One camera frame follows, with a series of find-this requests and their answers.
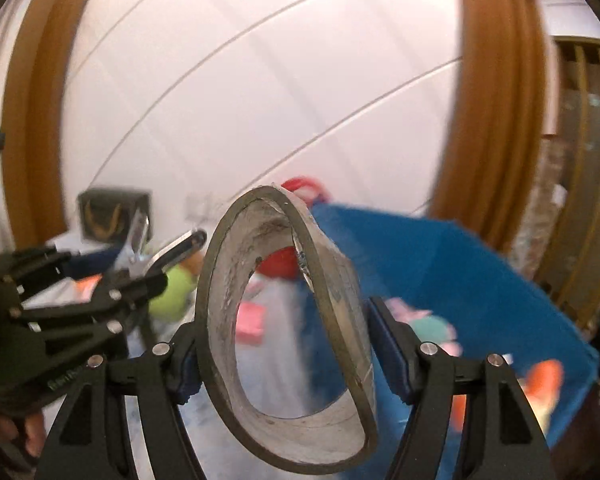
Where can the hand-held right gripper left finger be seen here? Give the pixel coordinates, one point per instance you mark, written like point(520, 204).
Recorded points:
point(187, 360)

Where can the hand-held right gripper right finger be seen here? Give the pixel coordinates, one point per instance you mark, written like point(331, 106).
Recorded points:
point(392, 350)

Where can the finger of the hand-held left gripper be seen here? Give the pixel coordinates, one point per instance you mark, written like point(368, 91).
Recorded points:
point(40, 265)
point(80, 310)

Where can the teal pig plush toy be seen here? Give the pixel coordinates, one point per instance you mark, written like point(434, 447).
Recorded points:
point(435, 327)

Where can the green goggle plush toy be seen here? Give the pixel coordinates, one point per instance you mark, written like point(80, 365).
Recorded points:
point(172, 300)

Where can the grey tape roll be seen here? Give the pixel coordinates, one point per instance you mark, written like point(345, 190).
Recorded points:
point(342, 310)

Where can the metal clip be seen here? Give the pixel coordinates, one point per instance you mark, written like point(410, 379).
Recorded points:
point(145, 255)

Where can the blue plastic crate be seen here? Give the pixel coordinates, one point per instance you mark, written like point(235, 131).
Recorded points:
point(430, 270)

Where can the green yellow plush toy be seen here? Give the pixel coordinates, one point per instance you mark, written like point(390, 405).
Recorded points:
point(545, 385)

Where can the person's left hand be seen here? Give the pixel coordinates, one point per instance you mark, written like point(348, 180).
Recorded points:
point(32, 430)

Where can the pink packet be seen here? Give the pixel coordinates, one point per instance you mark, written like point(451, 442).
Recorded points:
point(252, 322)

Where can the black gift box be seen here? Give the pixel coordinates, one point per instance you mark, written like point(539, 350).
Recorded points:
point(105, 210)

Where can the red small suitcase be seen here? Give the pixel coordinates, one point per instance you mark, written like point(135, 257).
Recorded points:
point(280, 264)

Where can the patterned beige curtain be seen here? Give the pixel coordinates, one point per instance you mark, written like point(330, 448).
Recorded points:
point(545, 200)

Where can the wooden slat partition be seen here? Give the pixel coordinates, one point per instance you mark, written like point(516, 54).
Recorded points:
point(580, 160)

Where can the wooden frame post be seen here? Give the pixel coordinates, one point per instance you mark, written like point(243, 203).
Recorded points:
point(490, 135)
point(45, 110)

